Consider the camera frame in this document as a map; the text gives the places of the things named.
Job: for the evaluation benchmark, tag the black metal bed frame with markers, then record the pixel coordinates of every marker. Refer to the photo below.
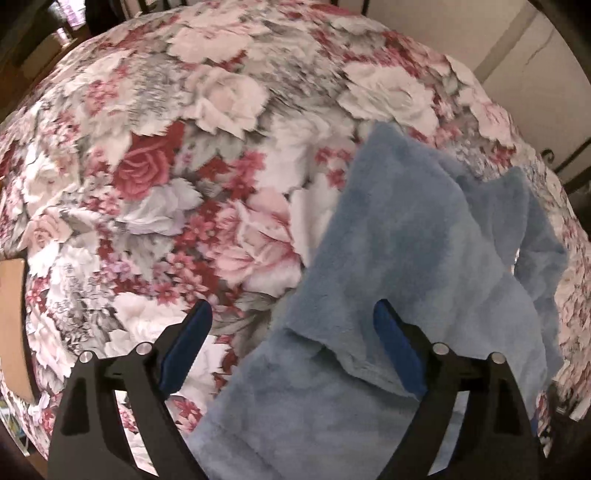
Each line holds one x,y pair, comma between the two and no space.
581,183

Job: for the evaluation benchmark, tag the floral blanket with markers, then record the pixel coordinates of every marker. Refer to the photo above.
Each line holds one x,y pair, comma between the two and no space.
184,138

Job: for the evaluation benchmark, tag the blue fleece garment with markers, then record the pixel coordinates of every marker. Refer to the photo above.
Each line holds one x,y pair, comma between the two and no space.
406,230

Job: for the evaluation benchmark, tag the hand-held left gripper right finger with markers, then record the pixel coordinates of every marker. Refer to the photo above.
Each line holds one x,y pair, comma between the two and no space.
398,350

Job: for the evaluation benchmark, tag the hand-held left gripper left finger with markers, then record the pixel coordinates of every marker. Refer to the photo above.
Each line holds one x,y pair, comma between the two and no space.
184,350

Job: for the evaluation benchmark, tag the brown cardboard sheet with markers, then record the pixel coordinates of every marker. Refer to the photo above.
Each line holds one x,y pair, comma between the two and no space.
14,323

